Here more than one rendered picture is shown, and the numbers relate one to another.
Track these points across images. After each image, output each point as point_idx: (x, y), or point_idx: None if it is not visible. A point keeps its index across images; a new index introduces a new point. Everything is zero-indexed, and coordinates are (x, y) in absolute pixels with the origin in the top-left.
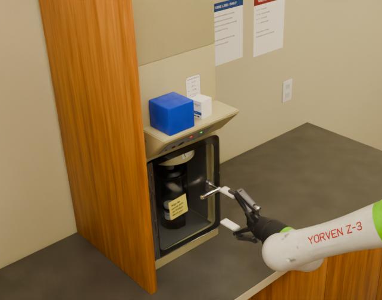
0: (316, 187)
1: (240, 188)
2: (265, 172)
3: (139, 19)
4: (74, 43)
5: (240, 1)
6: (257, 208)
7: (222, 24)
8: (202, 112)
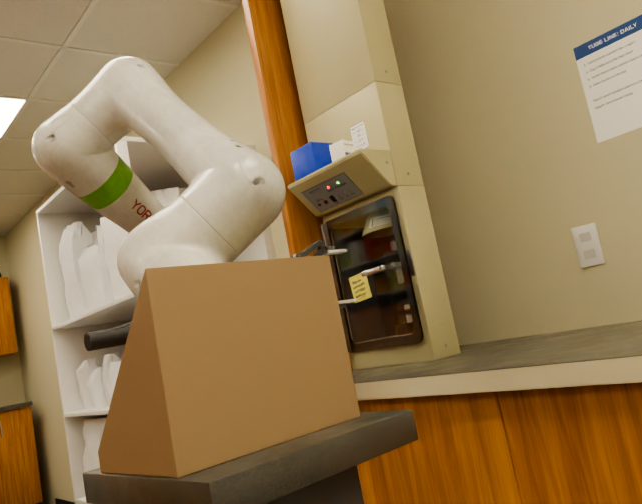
0: (638, 338)
1: (318, 240)
2: None
3: (301, 79)
4: None
5: None
6: (294, 254)
7: (611, 67)
8: (332, 157)
